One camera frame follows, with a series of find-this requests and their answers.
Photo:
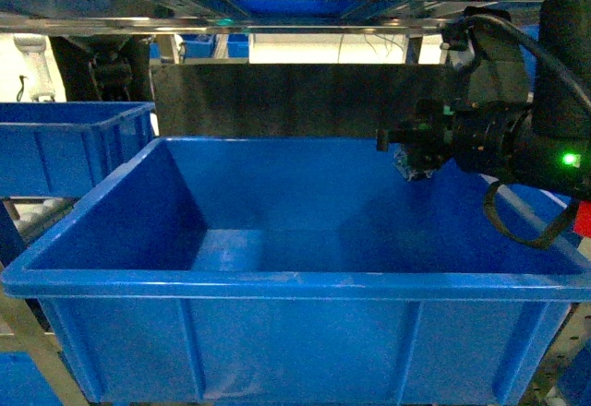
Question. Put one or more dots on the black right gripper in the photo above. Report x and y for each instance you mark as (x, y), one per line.
(478, 137)

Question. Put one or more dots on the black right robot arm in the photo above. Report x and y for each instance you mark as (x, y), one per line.
(550, 72)

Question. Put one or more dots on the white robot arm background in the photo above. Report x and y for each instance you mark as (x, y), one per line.
(33, 48)

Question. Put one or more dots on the blue bin on left shelf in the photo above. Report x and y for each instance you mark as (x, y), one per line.
(294, 271)

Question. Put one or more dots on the blue bin upper left shelf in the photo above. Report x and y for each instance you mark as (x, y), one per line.
(64, 149)

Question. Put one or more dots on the black back panel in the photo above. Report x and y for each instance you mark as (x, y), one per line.
(292, 100)

